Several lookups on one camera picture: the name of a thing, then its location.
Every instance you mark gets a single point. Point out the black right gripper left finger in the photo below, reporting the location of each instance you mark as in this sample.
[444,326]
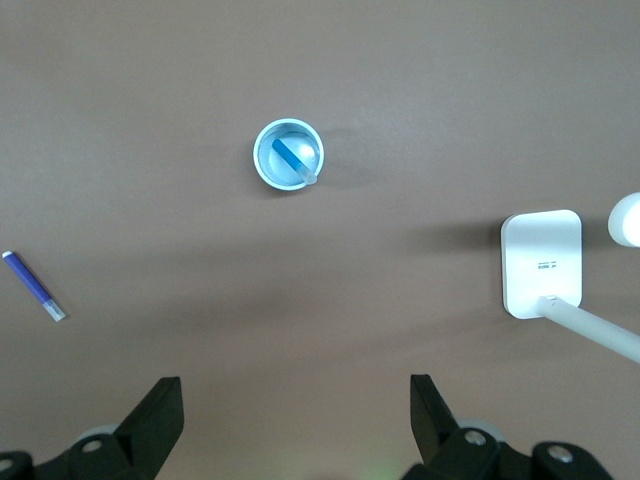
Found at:
[125,450]

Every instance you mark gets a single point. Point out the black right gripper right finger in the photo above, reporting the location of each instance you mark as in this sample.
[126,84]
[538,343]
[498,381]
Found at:
[465,455]

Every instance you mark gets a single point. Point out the blue marker pen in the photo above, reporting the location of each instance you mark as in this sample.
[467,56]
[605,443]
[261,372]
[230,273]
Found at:
[287,154]

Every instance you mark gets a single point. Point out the purple marker pen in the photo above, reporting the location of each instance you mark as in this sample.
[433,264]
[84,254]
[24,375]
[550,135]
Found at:
[30,280]

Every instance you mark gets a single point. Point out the brown table cover mat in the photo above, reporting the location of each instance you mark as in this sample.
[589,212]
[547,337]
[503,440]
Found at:
[320,300]

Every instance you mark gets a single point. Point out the white lamp stand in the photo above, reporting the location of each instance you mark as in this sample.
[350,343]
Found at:
[542,250]

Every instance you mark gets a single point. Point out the light blue mesh cup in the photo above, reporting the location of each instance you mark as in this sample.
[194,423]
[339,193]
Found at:
[265,150]

